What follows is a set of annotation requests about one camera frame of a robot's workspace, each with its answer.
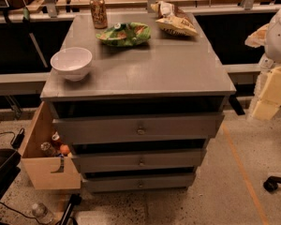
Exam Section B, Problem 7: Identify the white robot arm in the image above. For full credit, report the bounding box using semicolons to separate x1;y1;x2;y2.
244;8;281;120

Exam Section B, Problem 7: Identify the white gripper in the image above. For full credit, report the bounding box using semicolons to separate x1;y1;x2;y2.
244;24;281;120

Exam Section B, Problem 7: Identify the orange fruit in box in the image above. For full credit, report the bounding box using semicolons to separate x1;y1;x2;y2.
60;144;70;156

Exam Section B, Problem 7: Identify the brown soda can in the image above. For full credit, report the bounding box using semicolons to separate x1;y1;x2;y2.
90;0;108;29

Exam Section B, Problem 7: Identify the bottle in wooden box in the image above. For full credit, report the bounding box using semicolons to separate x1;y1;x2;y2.
40;142;58;157

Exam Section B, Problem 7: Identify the wooden side drawer box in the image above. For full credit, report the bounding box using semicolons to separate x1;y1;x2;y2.
19;102;81;189

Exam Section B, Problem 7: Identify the black bin at left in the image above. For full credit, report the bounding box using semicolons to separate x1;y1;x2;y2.
0;149;21;200

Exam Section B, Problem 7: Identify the yellow chip bag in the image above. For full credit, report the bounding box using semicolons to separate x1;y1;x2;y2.
151;1;198;37

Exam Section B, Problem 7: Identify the green rice chip bag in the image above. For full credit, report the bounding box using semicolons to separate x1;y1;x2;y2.
96;22;151;47

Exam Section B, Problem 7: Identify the black office chair base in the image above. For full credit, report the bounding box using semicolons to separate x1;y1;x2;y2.
263;176;281;192

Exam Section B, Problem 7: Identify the clear plastic bottle on floor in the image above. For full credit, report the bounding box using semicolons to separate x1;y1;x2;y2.
32;202;54;225

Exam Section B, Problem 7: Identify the grey drawer cabinet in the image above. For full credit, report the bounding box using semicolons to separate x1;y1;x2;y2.
41;12;235;192

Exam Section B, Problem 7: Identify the black power adapter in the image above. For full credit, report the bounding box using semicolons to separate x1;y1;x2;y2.
11;128;25;149

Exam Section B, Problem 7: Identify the white bowl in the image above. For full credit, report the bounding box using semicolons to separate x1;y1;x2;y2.
51;47;93;82

